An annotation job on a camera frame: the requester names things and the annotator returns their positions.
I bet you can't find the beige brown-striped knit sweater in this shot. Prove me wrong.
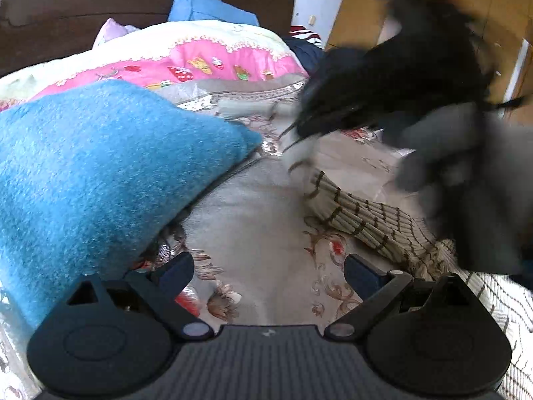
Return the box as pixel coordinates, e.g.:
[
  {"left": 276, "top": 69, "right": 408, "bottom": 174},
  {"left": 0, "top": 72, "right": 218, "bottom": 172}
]
[{"left": 304, "top": 168, "right": 532, "bottom": 399}]

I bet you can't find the navy clothes pile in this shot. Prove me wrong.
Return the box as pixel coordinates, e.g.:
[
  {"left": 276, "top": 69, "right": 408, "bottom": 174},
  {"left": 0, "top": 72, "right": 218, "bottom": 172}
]
[{"left": 282, "top": 25, "right": 325, "bottom": 74}]

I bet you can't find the silver floral bedspread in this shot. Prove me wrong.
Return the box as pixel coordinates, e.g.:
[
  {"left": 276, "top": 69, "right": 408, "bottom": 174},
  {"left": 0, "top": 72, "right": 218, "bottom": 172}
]
[{"left": 0, "top": 75, "right": 533, "bottom": 400}]

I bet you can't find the blue fuzzy knit garment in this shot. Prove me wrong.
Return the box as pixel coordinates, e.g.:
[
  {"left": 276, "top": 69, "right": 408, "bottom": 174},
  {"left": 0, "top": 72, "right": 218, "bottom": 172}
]
[{"left": 1, "top": 80, "right": 262, "bottom": 328}]

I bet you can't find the wooden wardrobe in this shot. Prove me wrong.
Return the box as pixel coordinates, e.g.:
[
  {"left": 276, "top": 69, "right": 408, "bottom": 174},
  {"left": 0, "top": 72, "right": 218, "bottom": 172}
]
[{"left": 324, "top": 0, "right": 533, "bottom": 126}]

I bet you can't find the pink cartoon print quilt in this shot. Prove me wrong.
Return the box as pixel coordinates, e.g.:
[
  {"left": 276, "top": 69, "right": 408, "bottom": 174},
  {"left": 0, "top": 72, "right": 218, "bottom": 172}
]
[{"left": 1, "top": 20, "right": 307, "bottom": 109}]

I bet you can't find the blue pillow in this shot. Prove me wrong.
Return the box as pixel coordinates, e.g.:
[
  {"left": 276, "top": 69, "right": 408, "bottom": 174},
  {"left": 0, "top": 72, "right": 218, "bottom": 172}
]
[{"left": 167, "top": 0, "right": 259, "bottom": 26}]

